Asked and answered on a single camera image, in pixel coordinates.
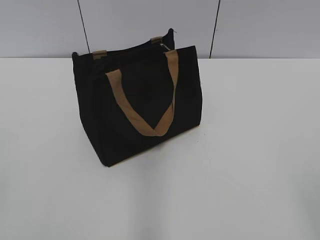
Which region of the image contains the black bag with tan handles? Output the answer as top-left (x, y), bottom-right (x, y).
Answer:
top-left (71, 29), bottom-right (203, 167)

